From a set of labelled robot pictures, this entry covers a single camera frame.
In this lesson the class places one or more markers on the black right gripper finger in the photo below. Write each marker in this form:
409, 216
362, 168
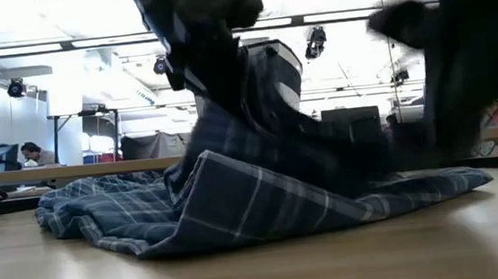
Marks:
452, 135

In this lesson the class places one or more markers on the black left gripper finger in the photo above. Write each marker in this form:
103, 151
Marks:
222, 92

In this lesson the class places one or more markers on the navy white striped laundry bin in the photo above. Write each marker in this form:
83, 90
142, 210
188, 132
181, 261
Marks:
292, 70

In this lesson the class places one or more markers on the blue plaid pajama pants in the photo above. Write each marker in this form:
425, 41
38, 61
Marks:
236, 204

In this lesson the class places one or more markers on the black ceiling spotlight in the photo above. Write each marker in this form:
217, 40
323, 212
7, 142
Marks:
316, 43
400, 75
16, 89
160, 66

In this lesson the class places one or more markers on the grey covered furniture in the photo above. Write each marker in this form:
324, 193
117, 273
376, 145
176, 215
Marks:
152, 145

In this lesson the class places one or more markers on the black equipment case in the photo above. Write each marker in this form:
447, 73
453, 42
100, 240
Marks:
342, 115

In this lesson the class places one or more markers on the black-legged background table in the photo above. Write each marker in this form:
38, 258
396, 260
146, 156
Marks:
56, 143

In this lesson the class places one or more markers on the person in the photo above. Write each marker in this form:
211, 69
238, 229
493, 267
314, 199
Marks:
35, 154

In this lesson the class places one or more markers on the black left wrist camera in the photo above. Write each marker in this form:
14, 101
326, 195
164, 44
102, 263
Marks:
246, 2

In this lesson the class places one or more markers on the black ceiling light rail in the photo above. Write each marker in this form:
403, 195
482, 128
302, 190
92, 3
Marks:
42, 47

